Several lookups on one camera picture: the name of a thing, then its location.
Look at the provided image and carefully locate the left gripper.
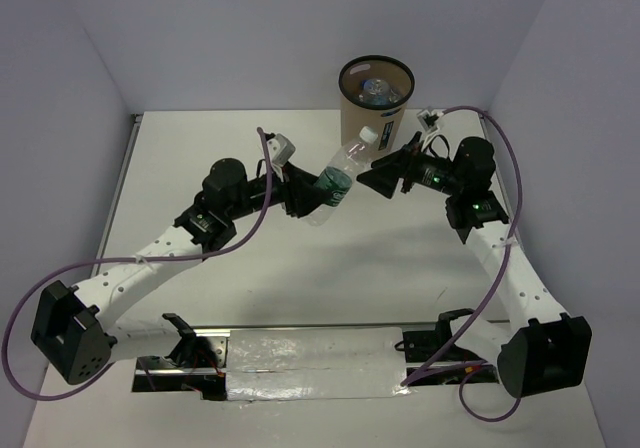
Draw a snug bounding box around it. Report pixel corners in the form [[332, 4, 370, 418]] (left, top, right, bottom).
[[226, 160, 333, 221]]

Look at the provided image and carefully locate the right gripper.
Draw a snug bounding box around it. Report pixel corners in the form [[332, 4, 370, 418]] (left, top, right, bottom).
[[356, 131, 464, 198]]

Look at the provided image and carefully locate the green label clear bottle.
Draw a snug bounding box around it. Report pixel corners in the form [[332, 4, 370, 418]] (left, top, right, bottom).
[[305, 126, 378, 226]]

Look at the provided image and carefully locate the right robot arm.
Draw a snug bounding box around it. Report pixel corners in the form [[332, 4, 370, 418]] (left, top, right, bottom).
[[357, 137, 592, 398]]

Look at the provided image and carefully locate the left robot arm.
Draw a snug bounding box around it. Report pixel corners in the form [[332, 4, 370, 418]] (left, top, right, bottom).
[[31, 158, 331, 386]]

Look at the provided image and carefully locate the brown cylindrical paper bin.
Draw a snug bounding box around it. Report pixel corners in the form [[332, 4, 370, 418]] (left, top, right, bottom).
[[338, 55, 415, 160]]

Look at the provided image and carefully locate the shiny silver foil sheet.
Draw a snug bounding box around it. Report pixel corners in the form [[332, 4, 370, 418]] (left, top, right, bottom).
[[225, 327, 410, 402]]

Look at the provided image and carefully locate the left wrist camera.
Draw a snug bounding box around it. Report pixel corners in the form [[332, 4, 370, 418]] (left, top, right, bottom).
[[267, 133, 296, 177]]

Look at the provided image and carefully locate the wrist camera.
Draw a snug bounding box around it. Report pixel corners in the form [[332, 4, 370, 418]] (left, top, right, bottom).
[[267, 133, 296, 177], [416, 109, 444, 145]]

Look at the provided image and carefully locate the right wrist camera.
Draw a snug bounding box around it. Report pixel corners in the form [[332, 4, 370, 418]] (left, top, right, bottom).
[[416, 109, 444, 145]]

